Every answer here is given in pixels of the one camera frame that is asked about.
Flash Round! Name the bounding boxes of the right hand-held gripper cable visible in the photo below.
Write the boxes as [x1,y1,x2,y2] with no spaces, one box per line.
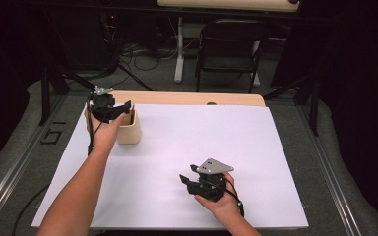
[224,178,246,218]

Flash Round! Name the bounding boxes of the person's right hand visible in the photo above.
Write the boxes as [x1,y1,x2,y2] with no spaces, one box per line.
[194,172,244,227]

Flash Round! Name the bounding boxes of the aluminium floor rail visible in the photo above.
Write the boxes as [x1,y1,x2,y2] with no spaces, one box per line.
[294,104,363,236]
[0,94,68,232]

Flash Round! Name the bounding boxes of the black metal stand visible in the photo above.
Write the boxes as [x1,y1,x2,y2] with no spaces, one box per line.
[263,74,320,137]
[38,62,96,127]

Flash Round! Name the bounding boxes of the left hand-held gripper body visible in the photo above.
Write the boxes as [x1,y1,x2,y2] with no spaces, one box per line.
[89,86,123,125]

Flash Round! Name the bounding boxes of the tangle of black floor cables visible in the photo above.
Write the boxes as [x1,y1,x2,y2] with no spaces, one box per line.
[102,14,179,92]

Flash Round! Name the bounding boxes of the person's left hand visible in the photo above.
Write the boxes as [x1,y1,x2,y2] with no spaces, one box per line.
[84,107,129,156]

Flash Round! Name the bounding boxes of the black chair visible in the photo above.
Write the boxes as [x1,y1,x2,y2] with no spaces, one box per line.
[195,18,271,94]

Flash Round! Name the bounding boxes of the beige desk top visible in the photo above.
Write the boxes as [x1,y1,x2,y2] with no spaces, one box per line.
[157,0,301,13]

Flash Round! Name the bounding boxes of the black tape marks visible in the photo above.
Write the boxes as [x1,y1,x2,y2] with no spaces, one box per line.
[39,121,67,146]

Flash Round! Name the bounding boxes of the white desk leg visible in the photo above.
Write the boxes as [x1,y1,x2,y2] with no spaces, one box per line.
[250,40,261,88]
[173,16,185,84]

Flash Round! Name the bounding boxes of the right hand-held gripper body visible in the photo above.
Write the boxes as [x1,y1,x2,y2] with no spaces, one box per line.
[187,158,235,203]

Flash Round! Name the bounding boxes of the beige pen holder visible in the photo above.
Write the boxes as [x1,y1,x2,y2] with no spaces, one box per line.
[115,107,143,146]

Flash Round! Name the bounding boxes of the white table cover sheet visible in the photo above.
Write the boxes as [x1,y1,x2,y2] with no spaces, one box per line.
[31,103,310,230]

